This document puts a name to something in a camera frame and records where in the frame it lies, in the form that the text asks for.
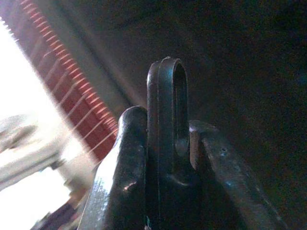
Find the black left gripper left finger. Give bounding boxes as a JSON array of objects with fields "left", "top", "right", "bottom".
[{"left": 78, "top": 105, "right": 148, "bottom": 230}]

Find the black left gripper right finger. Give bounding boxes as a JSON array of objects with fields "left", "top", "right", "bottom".
[{"left": 189, "top": 120, "right": 289, "bottom": 230}]

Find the black looped broom handle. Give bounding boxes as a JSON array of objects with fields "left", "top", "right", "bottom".
[{"left": 145, "top": 56, "right": 209, "bottom": 230}]

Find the red brick pillar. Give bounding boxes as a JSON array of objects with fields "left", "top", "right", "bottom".
[{"left": 0, "top": 0, "right": 119, "bottom": 162}]

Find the white metal bar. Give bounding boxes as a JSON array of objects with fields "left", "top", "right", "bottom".
[{"left": 0, "top": 115, "right": 80, "bottom": 191}]

